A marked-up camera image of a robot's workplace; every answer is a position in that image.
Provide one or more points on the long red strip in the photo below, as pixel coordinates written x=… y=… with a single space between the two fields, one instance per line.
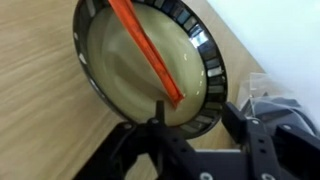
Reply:
x=150 y=53

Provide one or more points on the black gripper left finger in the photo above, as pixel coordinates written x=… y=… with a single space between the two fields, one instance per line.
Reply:
x=160 y=115

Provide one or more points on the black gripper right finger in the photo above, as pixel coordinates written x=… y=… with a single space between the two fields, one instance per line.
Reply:
x=240 y=121

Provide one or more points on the white whiteboard panel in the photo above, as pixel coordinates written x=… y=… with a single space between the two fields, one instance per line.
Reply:
x=276 y=36

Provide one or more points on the clear plastic bag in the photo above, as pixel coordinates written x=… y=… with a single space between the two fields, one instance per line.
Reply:
x=266 y=90

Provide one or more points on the cream bowl with dark patterned rim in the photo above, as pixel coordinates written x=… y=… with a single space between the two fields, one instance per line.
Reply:
x=133 y=66

